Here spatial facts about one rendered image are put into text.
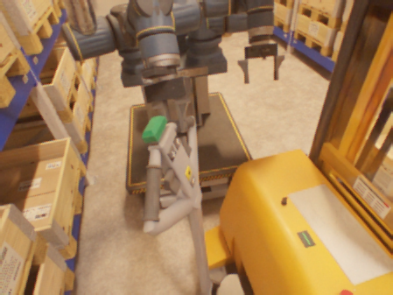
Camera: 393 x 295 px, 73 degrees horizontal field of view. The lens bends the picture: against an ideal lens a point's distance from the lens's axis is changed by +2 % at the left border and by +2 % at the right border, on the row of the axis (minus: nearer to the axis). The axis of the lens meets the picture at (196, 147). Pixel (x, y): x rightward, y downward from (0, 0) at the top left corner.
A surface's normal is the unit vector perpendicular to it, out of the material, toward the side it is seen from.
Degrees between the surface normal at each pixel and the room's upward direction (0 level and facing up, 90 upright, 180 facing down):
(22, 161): 90
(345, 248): 0
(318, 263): 0
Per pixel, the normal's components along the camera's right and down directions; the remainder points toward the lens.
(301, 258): -0.32, -0.67
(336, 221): -0.08, -0.75
